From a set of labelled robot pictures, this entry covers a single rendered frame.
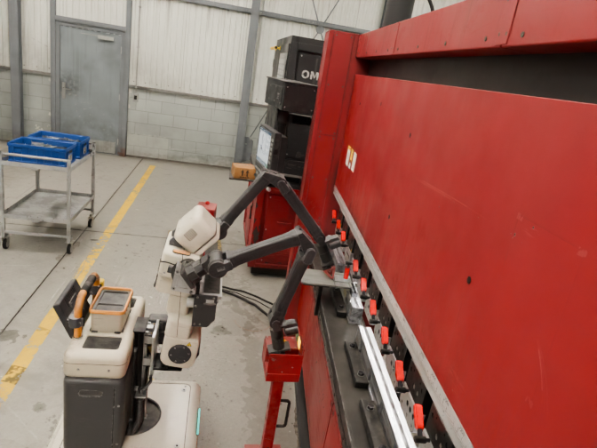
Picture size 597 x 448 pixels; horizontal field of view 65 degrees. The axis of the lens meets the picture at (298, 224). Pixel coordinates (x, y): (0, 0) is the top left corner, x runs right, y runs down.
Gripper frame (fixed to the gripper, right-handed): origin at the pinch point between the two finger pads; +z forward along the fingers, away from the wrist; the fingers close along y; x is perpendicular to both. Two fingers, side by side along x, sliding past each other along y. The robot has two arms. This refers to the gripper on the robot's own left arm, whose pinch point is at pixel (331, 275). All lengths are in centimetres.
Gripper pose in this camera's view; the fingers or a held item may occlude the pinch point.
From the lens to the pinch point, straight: 259.3
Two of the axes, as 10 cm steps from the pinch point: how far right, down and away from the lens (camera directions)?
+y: -0.7, -3.3, 9.4
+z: 3.0, 8.9, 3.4
